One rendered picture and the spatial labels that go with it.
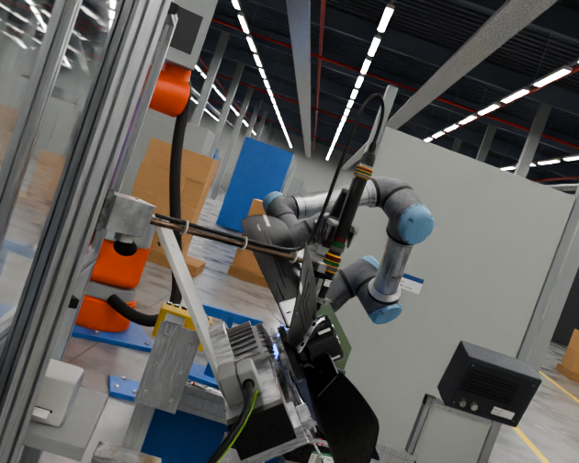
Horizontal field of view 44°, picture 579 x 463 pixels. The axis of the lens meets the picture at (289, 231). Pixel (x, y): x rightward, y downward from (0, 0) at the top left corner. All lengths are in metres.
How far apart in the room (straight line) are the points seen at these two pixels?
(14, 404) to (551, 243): 3.12
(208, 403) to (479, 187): 2.11
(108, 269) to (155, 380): 3.95
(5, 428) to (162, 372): 0.38
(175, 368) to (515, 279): 2.60
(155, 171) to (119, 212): 8.45
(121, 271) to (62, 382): 4.00
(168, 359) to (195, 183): 8.15
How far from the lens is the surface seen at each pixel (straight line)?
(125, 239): 1.47
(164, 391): 1.71
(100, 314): 5.63
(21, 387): 1.47
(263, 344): 1.71
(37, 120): 1.41
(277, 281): 1.77
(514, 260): 3.97
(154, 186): 9.86
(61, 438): 1.68
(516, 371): 2.40
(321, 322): 1.75
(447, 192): 3.81
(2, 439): 1.51
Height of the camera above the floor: 1.53
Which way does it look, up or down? 3 degrees down
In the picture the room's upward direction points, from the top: 19 degrees clockwise
